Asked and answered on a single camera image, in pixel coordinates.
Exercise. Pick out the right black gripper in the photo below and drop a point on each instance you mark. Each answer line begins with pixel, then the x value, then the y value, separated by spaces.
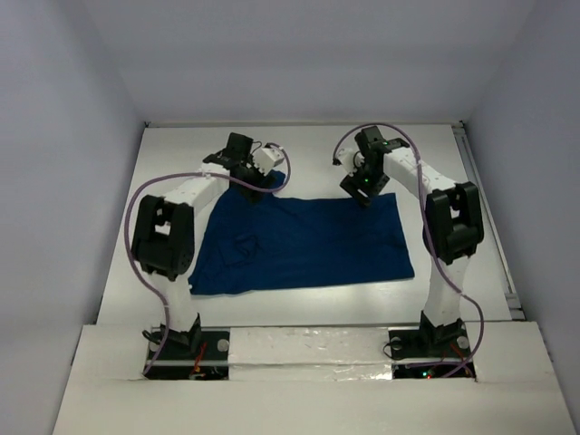
pixel 352 185

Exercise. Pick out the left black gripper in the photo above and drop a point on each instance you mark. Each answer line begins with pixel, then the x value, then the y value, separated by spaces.
pixel 249 185

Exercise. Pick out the blue t shirt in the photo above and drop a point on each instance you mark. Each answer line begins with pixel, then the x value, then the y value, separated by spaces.
pixel 286 243

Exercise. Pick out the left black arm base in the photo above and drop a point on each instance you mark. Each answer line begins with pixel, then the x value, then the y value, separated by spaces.
pixel 206 360

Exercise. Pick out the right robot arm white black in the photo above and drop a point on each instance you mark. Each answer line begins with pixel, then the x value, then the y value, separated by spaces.
pixel 452 230

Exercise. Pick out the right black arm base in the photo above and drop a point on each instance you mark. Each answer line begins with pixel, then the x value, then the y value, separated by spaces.
pixel 412 357

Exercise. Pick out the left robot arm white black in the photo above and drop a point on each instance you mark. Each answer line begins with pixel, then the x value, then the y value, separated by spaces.
pixel 162 244

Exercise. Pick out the silver foil tape strip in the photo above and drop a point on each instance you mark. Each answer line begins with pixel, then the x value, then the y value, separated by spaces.
pixel 308 354

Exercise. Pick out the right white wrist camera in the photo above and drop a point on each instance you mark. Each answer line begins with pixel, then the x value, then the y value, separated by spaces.
pixel 349 159

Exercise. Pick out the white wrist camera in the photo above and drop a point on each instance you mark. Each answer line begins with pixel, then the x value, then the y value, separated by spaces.
pixel 349 159
pixel 267 158

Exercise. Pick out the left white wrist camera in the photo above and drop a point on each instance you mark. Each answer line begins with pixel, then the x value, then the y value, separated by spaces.
pixel 267 158

